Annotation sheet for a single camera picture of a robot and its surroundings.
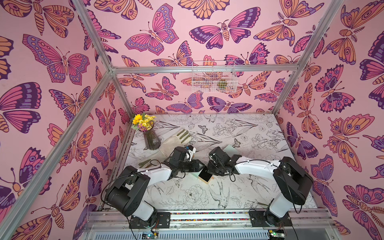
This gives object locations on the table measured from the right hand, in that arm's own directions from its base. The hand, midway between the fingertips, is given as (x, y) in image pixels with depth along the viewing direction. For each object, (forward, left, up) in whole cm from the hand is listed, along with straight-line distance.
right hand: (206, 168), depth 88 cm
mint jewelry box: (+13, -16, -1) cm, 21 cm away
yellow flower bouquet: (+17, +36, +22) cm, 45 cm away
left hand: (+1, +2, +3) cm, 3 cm away
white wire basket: (+48, -5, +31) cm, 58 cm away
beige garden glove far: (+17, +26, -1) cm, 31 cm away
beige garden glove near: (+3, +38, -2) cm, 38 cm away
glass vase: (+16, +35, +6) cm, 39 cm away
